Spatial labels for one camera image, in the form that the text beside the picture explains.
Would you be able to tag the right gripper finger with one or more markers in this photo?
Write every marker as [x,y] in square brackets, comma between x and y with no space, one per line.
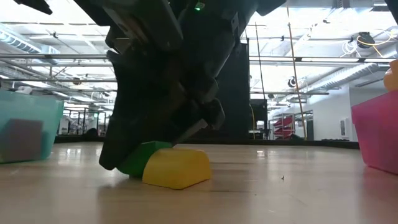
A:
[211,115]
[133,124]

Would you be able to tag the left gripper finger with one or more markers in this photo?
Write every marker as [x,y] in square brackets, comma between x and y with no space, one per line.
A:
[34,4]

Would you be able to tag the green rounded wooden block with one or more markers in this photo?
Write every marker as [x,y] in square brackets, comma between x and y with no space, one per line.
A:
[136,160]

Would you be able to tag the yellow arched wooden block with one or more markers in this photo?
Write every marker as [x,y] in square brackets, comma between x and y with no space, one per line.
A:
[177,168]

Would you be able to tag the large yellow plastic brick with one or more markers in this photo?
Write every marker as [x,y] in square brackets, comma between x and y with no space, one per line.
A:
[391,77]

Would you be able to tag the black folding screen panel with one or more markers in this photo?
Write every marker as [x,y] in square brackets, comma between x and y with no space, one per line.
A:
[236,93]

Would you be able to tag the distant robot workstation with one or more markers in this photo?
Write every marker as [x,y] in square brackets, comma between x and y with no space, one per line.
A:
[90,119]

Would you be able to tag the black box on stand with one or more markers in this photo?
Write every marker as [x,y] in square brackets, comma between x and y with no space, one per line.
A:
[258,113]

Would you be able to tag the grey ceiling beam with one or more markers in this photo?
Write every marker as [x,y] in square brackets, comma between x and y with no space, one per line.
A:
[62,56]

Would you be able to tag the shelf with red bins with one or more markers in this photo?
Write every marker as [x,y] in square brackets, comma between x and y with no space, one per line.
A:
[283,122]

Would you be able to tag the grey ceiling pipe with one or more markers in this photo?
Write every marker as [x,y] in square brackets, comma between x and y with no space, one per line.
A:
[289,93]

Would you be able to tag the teal translucent plastic bin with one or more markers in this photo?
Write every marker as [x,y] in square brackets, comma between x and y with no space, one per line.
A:
[31,105]

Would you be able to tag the pink translucent plastic bin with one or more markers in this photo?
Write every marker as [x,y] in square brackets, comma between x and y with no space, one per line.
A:
[377,133]

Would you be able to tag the silver ventilation duct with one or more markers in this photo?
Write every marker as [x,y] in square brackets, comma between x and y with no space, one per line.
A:
[342,73]
[18,42]

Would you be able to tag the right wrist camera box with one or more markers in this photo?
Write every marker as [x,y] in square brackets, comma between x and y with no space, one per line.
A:
[146,21]

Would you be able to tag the white wall unit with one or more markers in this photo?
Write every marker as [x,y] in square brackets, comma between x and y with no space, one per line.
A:
[343,127]

